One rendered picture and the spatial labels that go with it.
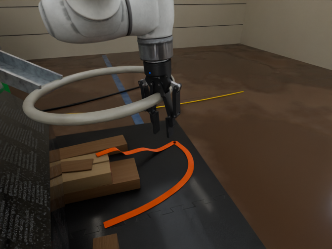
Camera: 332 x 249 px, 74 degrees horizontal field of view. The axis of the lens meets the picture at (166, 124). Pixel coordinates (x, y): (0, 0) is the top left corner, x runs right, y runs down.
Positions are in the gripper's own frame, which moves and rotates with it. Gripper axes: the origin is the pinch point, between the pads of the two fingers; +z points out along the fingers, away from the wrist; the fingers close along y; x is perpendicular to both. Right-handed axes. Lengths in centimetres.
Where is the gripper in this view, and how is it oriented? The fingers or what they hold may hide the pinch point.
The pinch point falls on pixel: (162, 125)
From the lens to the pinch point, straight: 69.4
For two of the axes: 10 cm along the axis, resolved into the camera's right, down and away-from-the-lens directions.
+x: -5.2, 4.5, -7.2
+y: -8.5, -2.1, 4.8
